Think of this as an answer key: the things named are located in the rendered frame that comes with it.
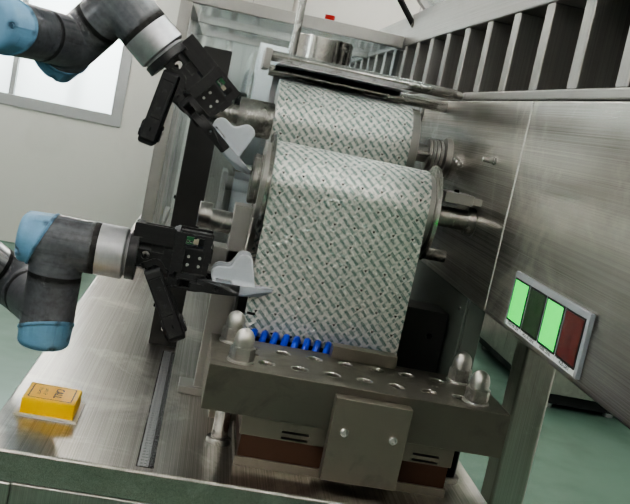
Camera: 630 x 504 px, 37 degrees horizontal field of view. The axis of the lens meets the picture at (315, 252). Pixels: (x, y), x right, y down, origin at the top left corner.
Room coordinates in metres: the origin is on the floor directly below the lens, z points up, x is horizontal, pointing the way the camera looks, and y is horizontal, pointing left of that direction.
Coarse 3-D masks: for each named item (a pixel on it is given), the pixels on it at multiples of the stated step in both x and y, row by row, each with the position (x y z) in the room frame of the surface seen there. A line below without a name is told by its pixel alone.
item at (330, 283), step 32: (288, 224) 1.37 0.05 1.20; (320, 224) 1.37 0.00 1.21; (256, 256) 1.36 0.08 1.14; (288, 256) 1.37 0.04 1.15; (320, 256) 1.38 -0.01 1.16; (352, 256) 1.38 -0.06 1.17; (384, 256) 1.39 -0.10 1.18; (416, 256) 1.39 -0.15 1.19; (288, 288) 1.37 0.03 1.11; (320, 288) 1.38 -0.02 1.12; (352, 288) 1.38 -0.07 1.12; (384, 288) 1.39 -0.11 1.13; (256, 320) 1.37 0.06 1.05; (288, 320) 1.37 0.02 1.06; (320, 320) 1.38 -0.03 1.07; (352, 320) 1.38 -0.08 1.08; (384, 320) 1.39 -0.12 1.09
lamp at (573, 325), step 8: (568, 312) 1.01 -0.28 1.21; (568, 320) 1.00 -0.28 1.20; (576, 320) 0.98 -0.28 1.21; (568, 328) 1.00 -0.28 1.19; (576, 328) 0.98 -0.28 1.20; (560, 336) 1.01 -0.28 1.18; (568, 336) 0.99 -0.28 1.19; (576, 336) 0.97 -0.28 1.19; (560, 344) 1.01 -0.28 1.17; (568, 344) 0.99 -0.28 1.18; (576, 344) 0.97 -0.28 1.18; (560, 352) 1.00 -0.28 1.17; (568, 352) 0.98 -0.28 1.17; (568, 360) 0.98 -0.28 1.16
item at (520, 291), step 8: (520, 288) 1.17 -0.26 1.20; (528, 288) 1.14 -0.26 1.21; (512, 296) 1.19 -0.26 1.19; (520, 296) 1.16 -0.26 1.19; (512, 304) 1.19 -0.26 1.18; (520, 304) 1.16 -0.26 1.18; (512, 312) 1.18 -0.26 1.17; (520, 312) 1.15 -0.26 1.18; (512, 320) 1.17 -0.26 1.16; (520, 320) 1.14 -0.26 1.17
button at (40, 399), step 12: (36, 384) 1.26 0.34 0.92; (24, 396) 1.20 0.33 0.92; (36, 396) 1.21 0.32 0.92; (48, 396) 1.22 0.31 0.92; (60, 396) 1.23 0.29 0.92; (72, 396) 1.24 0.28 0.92; (24, 408) 1.20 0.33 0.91; (36, 408) 1.20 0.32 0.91; (48, 408) 1.20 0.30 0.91; (60, 408) 1.21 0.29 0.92; (72, 408) 1.21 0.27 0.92
